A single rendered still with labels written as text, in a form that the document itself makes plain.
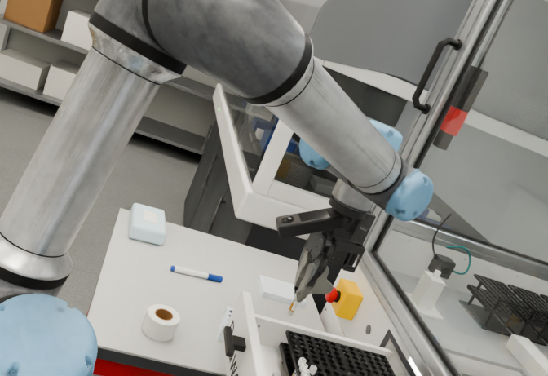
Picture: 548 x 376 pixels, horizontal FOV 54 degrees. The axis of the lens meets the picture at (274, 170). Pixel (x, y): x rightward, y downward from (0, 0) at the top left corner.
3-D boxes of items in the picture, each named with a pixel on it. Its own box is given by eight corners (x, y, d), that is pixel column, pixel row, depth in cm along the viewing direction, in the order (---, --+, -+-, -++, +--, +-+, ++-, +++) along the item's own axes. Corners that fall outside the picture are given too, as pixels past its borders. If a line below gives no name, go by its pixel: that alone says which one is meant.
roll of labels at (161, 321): (134, 328, 109) (140, 311, 108) (152, 315, 116) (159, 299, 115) (162, 346, 107) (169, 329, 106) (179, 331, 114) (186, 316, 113)
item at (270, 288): (261, 296, 141) (263, 291, 141) (257, 279, 150) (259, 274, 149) (304, 308, 145) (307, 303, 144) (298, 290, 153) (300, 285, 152)
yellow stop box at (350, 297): (333, 316, 130) (346, 291, 128) (326, 299, 136) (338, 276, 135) (351, 321, 131) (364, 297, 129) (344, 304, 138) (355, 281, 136)
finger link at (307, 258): (318, 303, 104) (338, 263, 102) (290, 296, 103) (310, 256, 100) (314, 293, 107) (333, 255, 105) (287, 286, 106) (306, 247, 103)
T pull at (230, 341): (225, 357, 89) (228, 351, 89) (223, 329, 96) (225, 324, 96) (245, 362, 90) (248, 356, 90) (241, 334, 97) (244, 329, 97)
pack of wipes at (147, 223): (162, 247, 145) (168, 232, 144) (127, 239, 142) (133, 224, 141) (161, 222, 159) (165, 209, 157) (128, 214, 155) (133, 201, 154)
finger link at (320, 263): (315, 291, 97) (334, 249, 95) (307, 289, 96) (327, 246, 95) (308, 278, 101) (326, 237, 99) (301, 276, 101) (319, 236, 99)
